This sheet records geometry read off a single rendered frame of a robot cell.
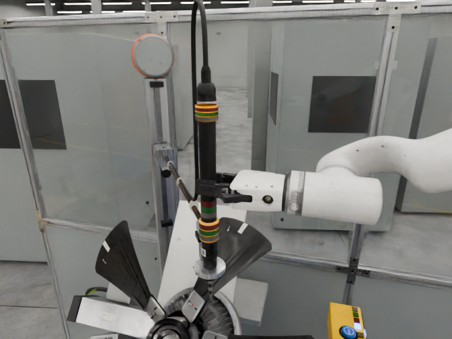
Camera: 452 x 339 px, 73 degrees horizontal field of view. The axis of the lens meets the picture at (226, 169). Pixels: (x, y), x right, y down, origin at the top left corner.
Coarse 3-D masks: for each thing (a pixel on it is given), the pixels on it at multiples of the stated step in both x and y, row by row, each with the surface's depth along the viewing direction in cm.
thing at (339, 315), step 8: (336, 304) 106; (328, 312) 108; (336, 312) 103; (344, 312) 103; (360, 312) 103; (328, 320) 106; (336, 320) 100; (344, 320) 100; (352, 320) 100; (360, 320) 100; (328, 328) 104; (336, 328) 97; (328, 336) 102; (336, 336) 94; (344, 336) 94
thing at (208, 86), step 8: (208, 72) 54; (208, 80) 55; (200, 88) 55; (208, 88) 54; (200, 96) 55; (208, 96) 55; (208, 248) 65; (216, 248) 66; (208, 256) 66; (216, 256) 67; (208, 264) 67; (216, 264) 68; (208, 280) 69
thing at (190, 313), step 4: (192, 292) 86; (192, 296) 85; (196, 296) 83; (192, 300) 83; (196, 300) 82; (200, 300) 80; (184, 304) 85; (196, 304) 80; (200, 304) 79; (184, 308) 84; (188, 308) 82; (192, 308) 81; (196, 308) 79; (200, 308) 78; (184, 312) 82; (188, 312) 81; (192, 312) 79; (196, 312) 78; (188, 316) 80; (192, 316) 78; (188, 320) 78; (192, 320) 77
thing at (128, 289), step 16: (112, 240) 90; (128, 240) 86; (112, 256) 90; (128, 256) 86; (96, 272) 96; (112, 272) 92; (128, 272) 86; (128, 288) 88; (144, 288) 82; (144, 304) 85
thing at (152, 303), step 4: (152, 300) 81; (148, 304) 84; (152, 304) 83; (156, 304) 81; (148, 308) 85; (152, 308) 83; (160, 308) 80; (148, 312) 86; (156, 312) 82; (160, 312) 81; (156, 316) 83; (160, 316) 81; (164, 316) 80; (156, 320) 84
